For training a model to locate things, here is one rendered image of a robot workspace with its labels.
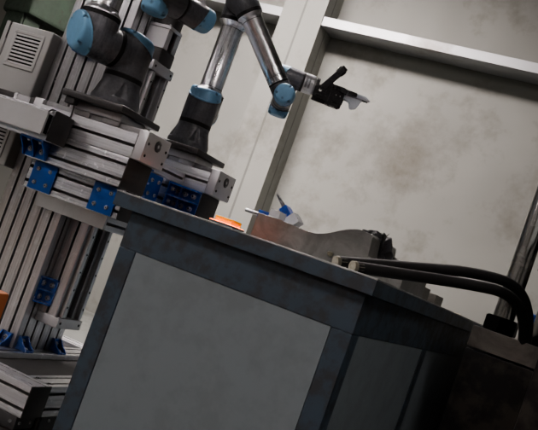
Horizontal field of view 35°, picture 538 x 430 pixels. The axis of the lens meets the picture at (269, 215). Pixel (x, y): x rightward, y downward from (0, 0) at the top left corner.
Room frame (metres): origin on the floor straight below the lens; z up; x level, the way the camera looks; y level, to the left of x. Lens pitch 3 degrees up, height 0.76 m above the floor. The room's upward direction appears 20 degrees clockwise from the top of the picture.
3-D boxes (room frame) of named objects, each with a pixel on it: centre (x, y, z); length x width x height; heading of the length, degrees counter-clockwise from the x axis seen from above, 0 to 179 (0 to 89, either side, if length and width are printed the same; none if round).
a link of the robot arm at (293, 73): (3.13, 0.10, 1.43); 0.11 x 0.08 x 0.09; 93
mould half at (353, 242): (2.60, -0.25, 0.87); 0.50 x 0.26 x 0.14; 64
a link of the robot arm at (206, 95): (3.00, 0.36, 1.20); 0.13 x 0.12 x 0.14; 3
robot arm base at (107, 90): (2.53, 0.55, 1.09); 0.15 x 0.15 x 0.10
